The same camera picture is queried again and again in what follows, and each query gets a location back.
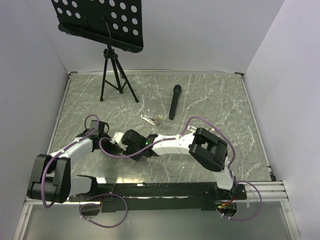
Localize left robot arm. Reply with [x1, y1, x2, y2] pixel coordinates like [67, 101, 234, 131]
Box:
[27, 120, 109, 203]

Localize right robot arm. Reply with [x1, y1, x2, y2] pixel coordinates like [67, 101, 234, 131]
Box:
[112, 127, 236, 199]

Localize black microphone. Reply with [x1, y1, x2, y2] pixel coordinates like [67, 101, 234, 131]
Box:
[168, 84, 182, 120]

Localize black perforated music stand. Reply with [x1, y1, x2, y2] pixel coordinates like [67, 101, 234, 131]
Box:
[51, 0, 144, 94]

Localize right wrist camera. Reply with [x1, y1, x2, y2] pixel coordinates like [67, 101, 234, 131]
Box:
[110, 132, 124, 146]

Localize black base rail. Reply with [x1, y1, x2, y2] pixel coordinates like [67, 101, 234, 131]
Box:
[69, 182, 247, 213]

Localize aluminium frame rail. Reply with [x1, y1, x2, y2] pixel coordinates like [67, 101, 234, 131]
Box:
[23, 181, 290, 206]

